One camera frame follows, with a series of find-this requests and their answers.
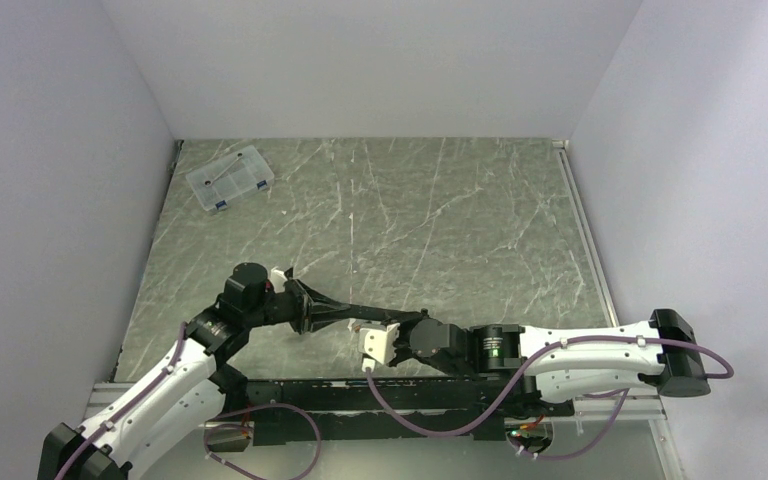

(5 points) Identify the aluminium side rail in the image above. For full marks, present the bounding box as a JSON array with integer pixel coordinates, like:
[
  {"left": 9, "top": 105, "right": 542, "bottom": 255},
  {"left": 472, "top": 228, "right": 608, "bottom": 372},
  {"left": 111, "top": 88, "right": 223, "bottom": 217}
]
[{"left": 551, "top": 139, "right": 620, "bottom": 327}]

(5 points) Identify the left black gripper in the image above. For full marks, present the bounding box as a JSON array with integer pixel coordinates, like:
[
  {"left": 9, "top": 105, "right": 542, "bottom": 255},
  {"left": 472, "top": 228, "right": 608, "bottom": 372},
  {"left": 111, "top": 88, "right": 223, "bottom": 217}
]
[{"left": 245, "top": 277, "right": 350, "bottom": 334}]

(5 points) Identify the purple cable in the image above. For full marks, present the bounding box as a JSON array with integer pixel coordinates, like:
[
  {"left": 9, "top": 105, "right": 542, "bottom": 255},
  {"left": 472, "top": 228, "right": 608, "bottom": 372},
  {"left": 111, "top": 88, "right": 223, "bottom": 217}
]
[
  {"left": 364, "top": 334, "right": 735, "bottom": 463},
  {"left": 52, "top": 321, "right": 190, "bottom": 480}
]

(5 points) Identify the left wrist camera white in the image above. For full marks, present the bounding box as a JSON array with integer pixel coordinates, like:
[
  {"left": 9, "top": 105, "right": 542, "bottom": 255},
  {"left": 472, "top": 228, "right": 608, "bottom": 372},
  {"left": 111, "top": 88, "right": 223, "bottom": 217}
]
[{"left": 268, "top": 267, "right": 293, "bottom": 293}]

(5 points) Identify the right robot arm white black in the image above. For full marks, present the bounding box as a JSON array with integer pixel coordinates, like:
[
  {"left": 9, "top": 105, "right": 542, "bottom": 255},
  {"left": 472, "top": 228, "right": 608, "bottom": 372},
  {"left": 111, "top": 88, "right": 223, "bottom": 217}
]
[{"left": 375, "top": 309, "right": 710, "bottom": 415}]

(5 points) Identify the clear plastic organizer box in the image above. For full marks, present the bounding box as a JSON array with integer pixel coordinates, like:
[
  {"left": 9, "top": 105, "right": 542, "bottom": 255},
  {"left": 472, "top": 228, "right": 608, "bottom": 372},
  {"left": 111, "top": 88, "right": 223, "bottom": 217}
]
[{"left": 185, "top": 145, "right": 275, "bottom": 214}]

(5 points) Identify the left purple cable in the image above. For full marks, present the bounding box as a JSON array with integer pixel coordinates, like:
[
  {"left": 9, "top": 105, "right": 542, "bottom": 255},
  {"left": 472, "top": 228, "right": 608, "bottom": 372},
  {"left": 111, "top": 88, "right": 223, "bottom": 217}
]
[{"left": 52, "top": 321, "right": 190, "bottom": 480}]

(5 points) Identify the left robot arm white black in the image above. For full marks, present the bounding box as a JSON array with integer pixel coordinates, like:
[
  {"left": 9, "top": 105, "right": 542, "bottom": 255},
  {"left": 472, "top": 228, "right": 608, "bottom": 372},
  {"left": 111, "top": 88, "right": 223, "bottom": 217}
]
[{"left": 37, "top": 263, "right": 422, "bottom": 479}]

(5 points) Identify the black remote control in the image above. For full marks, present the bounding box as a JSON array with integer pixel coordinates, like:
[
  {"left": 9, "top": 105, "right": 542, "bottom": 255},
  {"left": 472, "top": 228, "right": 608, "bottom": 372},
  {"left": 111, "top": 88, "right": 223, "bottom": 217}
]
[{"left": 332, "top": 305, "right": 419, "bottom": 325}]

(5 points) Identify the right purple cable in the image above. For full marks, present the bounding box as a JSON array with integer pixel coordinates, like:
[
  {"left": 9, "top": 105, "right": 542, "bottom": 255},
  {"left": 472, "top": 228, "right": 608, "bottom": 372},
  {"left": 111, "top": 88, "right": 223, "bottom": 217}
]
[{"left": 364, "top": 334, "right": 735, "bottom": 463}]

